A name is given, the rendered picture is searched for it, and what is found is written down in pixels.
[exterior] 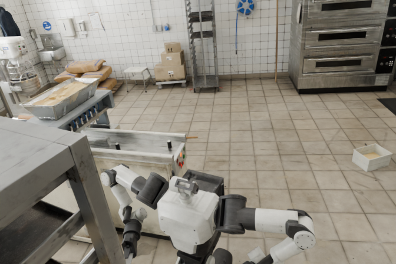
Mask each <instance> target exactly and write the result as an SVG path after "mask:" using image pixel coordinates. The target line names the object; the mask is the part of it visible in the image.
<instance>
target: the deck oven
mask: <svg viewBox="0 0 396 264"><path fill-rule="evenodd" d="M299 3H301V14H300V21H299V23H297V11H298V7H299ZM395 69H396V0H302V1H301V0H292V13H291V33H290V43H289V62H288V73H289V75H290V79H291V81H292V83H293V84H294V86H295V88H296V90H297V92H298V94H327V93H360V92H377V91H386V90H387V86H388V85H392V81H393V78H394V73H395Z"/></svg>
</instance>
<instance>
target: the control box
mask: <svg viewBox="0 0 396 264"><path fill-rule="evenodd" d="M184 147H185V150H183V149H184ZM180 153H181V156H180ZM184 154H185V158H183V155H184ZM186 158H187V156H186V146H185V143H181V144H180V146H179V148H178V149H177V151H176V153H175V155H174V163H173V164H171V165H172V169H173V170H174V175H175V176H178V174H179V172H180V170H181V169H182V167H183V163H184V162H185V160H186ZM177 159H178V160H179V161H178V163H177ZM180 162H181V166H179V163H180Z"/></svg>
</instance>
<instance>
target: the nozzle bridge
mask: <svg viewBox="0 0 396 264"><path fill-rule="evenodd" d="M97 103H98V104H97ZM98 105H99V110H98ZM93 106H95V107H96V110H97V114H95V113H94V114H93V116H92V117H90V116H89V115H90V114H89V111H88V109H91V111H92V113H93V112H94V109H93ZM114 107H115V103H114V99H113V94H112V91H111V90H96V91H95V94H94V96H93V97H91V98H90V99H88V100H87V101H85V102H84V103H82V104H81V105H79V106H78V107H76V108H75V109H73V110H72V111H70V112H69V113H67V114H66V115H64V116H63V117H61V118H60V119H58V120H57V121H56V120H39V119H38V118H36V117H35V116H34V117H33V118H30V119H29V120H27V122H29V123H35V124H40V125H43V126H48V127H53V128H58V129H62V130H67V131H70V129H69V125H68V124H71V126H72V127H73V128H74V122H73V120H76V122H77V123H78V124H79V123H80V120H79V118H78V117H79V116H81V118H82V119H83V120H84V119H85V117H84V114H83V113H86V114H87V116H89V117H88V120H87V121H86V120H84V121H83V123H84V124H81V123H80V124H79V125H78V126H79V127H78V128H76V127H75V128H74V129H73V132H75V133H79V132H80V131H81V130H83V129H84V128H86V126H88V125H89V124H90V123H92V122H93V121H94V120H96V118H98V117H99V120H98V121H97V120H96V123H97V124H109V123H110V121H109V118H108V114H107V110H108V109H109V108H114Z"/></svg>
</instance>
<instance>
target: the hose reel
mask: <svg viewBox="0 0 396 264"><path fill-rule="evenodd" d="M256 8H257V1H256V0H236V3H235V10H236V12H237V16H238V14H239V15H240V16H242V17H246V19H249V16H251V15H253V14H254V13H255V11H256ZM236 37H237V17H236ZM236 54H237V46H236Z"/></svg>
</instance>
